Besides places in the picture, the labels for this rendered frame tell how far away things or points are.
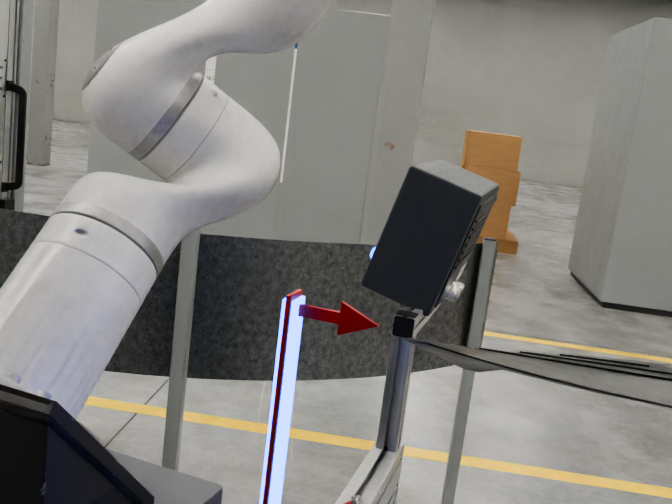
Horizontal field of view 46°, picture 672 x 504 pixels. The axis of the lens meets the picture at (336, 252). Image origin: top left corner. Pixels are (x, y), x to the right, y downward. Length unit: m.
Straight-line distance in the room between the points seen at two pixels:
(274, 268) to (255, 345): 0.22
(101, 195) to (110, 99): 0.11
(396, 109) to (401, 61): 0.27
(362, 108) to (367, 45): 0.49
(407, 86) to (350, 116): 1.79
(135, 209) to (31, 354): 0.17
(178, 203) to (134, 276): 0.09
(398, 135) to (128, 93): 3.84
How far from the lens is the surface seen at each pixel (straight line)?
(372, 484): 1.04
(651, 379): 0.51
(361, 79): 6.36
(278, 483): 0.60
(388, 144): 4.63
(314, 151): 6.40
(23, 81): 2.59
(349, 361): 2.31
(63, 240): 0.77
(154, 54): 0.85
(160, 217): 0.80
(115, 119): 0.86
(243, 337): 2.18
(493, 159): 8.45
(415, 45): 4.64
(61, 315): 0.74
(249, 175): 0.86
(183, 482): 0.85
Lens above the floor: 1.32
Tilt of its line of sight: 11 degrees down
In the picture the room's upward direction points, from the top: 7 degrees clockwise
